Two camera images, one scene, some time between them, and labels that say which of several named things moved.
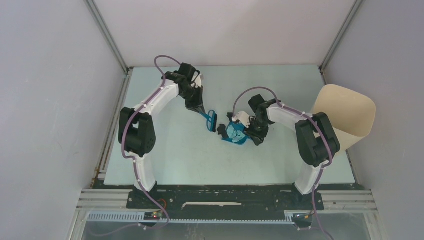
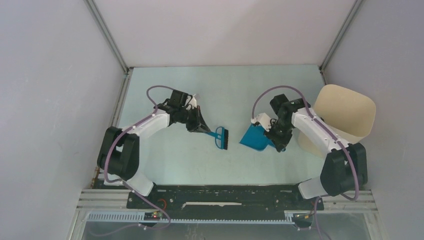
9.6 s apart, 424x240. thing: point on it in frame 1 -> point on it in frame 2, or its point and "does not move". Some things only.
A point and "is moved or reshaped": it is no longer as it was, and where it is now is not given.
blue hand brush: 211,119 -> 221,136
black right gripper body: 258,129 -> 280,132
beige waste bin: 351,114 does not move
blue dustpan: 239,126 is moved or reshaped
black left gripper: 197,105 -> 198,125
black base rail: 194,199 does not move
